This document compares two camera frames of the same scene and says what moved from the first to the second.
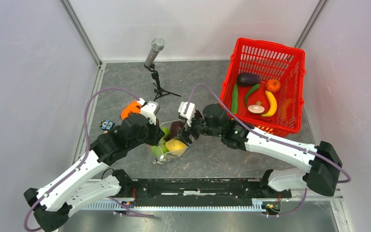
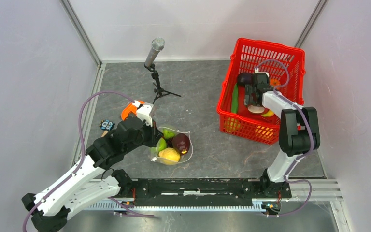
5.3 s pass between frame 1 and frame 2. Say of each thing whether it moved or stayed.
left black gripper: stayed
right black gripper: moved
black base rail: stayed
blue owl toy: stayed
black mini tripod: stayed
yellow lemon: moved
